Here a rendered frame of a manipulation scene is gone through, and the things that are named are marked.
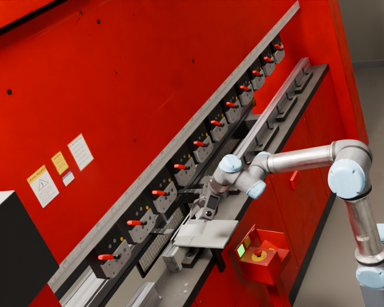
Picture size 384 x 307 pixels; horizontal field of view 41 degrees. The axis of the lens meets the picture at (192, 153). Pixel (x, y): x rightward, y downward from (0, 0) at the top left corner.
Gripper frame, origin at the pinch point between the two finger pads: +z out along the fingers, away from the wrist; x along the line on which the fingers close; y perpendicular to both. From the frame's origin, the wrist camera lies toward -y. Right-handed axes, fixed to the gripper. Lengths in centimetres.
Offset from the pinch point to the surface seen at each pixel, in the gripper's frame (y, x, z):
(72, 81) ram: 7, 65, -39
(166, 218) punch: 10.1, 9.6, 18.4
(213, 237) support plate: 4.1, -11.9, 13.1
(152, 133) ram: 26.7, 29.8, -11.6
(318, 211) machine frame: 108, -105, 74
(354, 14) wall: 393, -148, 48
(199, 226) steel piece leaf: 13.9, -6.7, 20.3
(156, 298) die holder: -21.2, 3.2, 33.2
